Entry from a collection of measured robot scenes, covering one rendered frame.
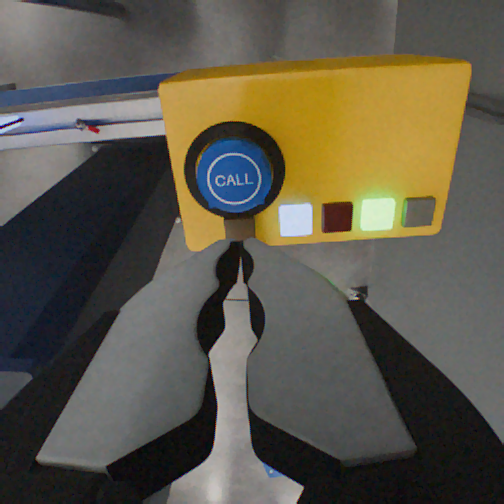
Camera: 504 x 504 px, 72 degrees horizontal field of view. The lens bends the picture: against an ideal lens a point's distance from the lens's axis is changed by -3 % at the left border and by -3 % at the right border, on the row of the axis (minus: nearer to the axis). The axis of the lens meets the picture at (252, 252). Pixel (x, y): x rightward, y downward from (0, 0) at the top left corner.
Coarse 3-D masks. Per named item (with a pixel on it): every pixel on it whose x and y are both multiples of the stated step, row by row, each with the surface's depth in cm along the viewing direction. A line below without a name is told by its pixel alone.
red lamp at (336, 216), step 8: (328, 208) 20; (336, 208) 20; (344, 208) 20; (352, 208) 20; (328, 216) 20; (336, 216) 21; (344, 216) 21; (352, 216) 21; (328, 224) 21; (336, 224) 21; (344, 224) 21; (328, 232) 21
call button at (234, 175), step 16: (224, 144) 18; (240, 144) 18; (256, 144) 19; (208, 160) 18; (224, 160) 18; (240, 160) 18; (256, 160) 18; (208, 176) 19; (224, 176) 19; (240, 176) 19; (256, 176) 19; (208, 192) 19; (224, 192) 19; (240, 192) 19; (256, 192) 19; (224, 208) 20; (240, 208) 20
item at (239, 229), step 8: (232, 216) 21; (240, 216) 21; (248, 216) 21; (224, 224) 21; (232, 224) 21; (240, 224) 21; (248, 224) 21; (232, 232) 21; (240, 232) 21; (248, 232) 21; (240, 240) 21
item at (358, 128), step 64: (256, 64) 23; (320, 64) 19; (384, 64) 17; (448, 64) 17; (192, 128) 18; (256, 128) 18; (320, 128) 19; (384, 128) 19; (448, 128) 19; (192, 192) 20; (320, 192) 20; (384, 192) 20
